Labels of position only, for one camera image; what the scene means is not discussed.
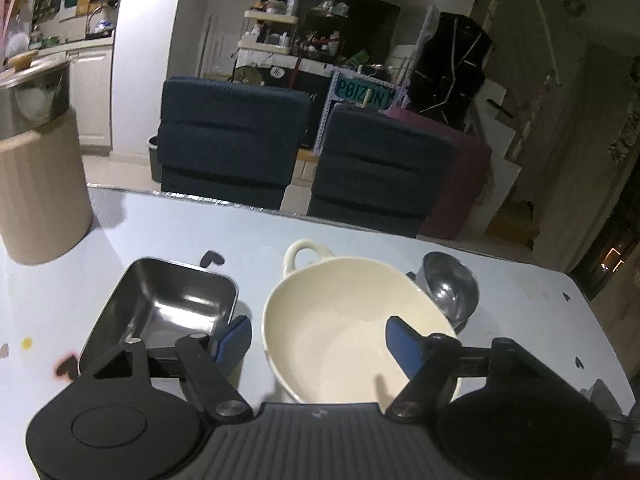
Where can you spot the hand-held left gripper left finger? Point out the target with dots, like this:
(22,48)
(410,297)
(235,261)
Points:
(235,338)

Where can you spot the cream ceramic bowl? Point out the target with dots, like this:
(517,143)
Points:
(340,320)

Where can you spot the cream storage shelf rack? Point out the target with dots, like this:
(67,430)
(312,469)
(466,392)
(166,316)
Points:
(265,22)

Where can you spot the rectangular steel tray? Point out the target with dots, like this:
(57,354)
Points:
(165,300)

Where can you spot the black wardrobe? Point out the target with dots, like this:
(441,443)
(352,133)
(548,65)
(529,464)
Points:
(450,60)

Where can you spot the brown cardboard box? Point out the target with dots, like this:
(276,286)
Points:
(515,225)

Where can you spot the teal licence plate sign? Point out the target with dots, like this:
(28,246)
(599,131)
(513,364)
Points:
(357,91)

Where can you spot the white kitchen cabinet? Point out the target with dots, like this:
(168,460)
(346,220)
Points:
(90,100)

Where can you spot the beige ribbed canister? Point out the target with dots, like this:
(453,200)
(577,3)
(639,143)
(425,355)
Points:
(40,195)

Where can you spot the dark blue chair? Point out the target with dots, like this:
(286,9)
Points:
(225,135)
(380,170)

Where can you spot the round steel bowl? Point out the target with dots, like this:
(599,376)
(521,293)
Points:
(445,285)

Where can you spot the dark trash bin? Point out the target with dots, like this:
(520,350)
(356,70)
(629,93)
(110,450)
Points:
(153,155)

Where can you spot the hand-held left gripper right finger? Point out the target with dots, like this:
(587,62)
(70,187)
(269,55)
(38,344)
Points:
(401,346)

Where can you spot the maroon armchair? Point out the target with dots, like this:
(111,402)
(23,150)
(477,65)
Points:
(467,175)

